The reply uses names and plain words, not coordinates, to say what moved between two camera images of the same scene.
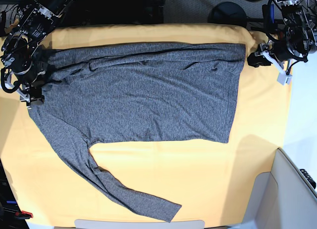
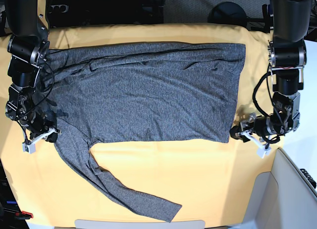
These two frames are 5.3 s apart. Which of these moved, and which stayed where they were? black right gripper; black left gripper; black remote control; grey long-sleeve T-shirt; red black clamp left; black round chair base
Moved: black left gripper; black right gripper
Stayed: red black clamp left; black remote control; black round chair base; grey long-sleeve T-shirt
